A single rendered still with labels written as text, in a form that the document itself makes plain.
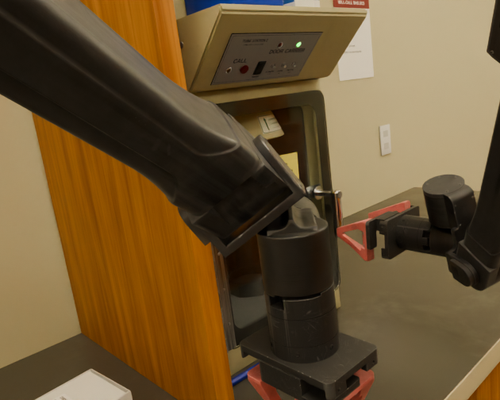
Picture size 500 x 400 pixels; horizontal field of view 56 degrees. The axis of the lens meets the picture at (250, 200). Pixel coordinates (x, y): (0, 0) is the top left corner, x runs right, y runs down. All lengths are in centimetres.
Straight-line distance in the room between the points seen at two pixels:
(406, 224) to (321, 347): 43
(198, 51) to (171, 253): 28
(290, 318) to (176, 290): 34
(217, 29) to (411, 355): 60
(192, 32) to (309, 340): 44
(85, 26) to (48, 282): 91
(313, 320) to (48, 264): 80
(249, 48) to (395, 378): 55
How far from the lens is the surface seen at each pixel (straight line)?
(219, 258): 75
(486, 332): 95
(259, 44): 71
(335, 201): 87
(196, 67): 67
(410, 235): 78
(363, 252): 78
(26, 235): 107
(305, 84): 89
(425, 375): 83
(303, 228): 36
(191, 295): 66
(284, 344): 39
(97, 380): 85
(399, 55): 203
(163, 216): 66
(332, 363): 39
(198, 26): 66
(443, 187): 72
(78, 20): 23
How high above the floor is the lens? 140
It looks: 12 degrees down
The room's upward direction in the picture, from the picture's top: 7 degrees counter-clockwise
